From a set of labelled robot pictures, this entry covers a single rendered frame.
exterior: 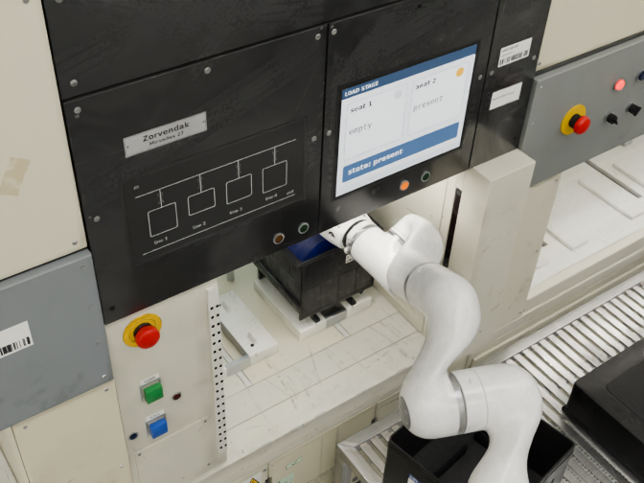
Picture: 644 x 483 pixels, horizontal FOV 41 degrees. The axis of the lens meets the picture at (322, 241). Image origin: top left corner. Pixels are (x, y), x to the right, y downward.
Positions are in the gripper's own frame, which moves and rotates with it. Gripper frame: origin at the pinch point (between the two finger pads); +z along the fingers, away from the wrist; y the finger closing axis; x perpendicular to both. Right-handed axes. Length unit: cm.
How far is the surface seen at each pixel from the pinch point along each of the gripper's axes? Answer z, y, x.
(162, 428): -31, -55, -9
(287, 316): -4.4, -10.0, -28.8
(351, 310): -10.3, 4.3, -29.6
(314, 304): -10.2, -6.6, -21.5
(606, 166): -3, 105, -32
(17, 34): -29, -65, 72
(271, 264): 1.7, -10.6, -16.3
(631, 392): -63, 44, -33
